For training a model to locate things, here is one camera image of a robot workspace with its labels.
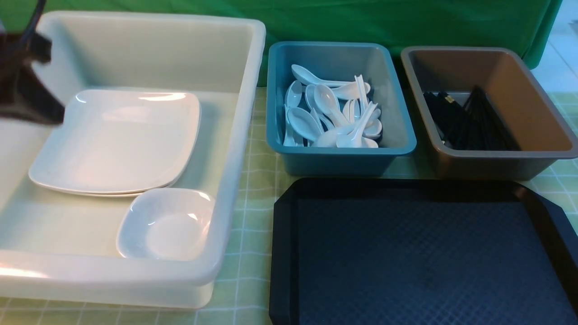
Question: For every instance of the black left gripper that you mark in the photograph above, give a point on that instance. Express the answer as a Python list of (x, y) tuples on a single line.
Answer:
[(23, 96)]

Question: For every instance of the white square rice plate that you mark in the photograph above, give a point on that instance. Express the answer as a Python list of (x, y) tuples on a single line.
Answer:
[(119, 142)]

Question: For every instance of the white soup spoon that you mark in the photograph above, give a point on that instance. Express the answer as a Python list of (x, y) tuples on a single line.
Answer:
[(355, 138)]

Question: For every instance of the white square plate in tub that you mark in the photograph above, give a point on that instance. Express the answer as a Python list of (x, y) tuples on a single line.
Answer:
[(113, 194)]

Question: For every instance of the small white bowl in tub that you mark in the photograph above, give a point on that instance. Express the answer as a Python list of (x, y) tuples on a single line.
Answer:
[(166, 224)]

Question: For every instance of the white spoon top of bin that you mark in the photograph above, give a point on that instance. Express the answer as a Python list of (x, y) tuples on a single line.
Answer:
[(307, 78)]

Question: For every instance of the white spoon left centre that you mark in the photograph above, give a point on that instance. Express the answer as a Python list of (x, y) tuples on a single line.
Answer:
[(304, 124)]

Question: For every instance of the green checkered tablecloth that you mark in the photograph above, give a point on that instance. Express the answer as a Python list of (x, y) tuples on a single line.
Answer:
[(241, 292)]

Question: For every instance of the white spoon front diagonal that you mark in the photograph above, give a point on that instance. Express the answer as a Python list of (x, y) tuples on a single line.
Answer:
[(371, 132)]

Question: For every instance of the teal plastic bin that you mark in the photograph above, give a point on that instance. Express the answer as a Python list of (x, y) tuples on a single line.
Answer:
[(370, 67)]

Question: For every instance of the black serving tray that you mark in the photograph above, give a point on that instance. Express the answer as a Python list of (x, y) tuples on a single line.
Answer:
[(363, 251)]

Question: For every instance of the pile of black chopsticks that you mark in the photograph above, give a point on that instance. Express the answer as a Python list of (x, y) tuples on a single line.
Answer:
[(474, 125)]

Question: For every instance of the brown plastic bin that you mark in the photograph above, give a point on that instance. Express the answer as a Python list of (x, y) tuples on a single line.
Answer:
[(533, 119)]

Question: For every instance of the green backdrop cloth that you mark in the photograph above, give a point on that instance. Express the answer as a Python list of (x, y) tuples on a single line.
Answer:
[(522, 26)]

